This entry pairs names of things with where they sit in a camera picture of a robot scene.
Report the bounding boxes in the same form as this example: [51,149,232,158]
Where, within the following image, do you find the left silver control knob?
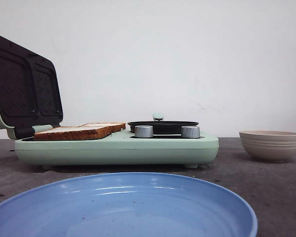
[135,125,153,138]

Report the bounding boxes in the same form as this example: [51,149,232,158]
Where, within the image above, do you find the mint green hinged lid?
[0,36,63,140]

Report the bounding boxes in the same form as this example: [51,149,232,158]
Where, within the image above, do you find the blue round plate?
[0,172,258,237]

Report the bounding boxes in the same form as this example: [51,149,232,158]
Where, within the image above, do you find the mint green breakfast maker base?
[15,129,219,168]

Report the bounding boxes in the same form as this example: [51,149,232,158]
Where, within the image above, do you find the beige ribbed bowl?
[239,130,296,162]

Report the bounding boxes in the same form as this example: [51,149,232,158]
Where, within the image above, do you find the black round frying pan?
[127,113,199,135]

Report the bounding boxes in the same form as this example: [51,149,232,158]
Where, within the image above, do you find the right silver control knob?
[181,126,200,139]

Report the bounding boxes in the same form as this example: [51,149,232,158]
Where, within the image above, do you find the silver control knob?
[135,125,153,138]
[181,126,200,139]

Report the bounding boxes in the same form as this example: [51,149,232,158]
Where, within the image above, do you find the white bread slice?
[34,126,111,141]
[80,122,126,133]

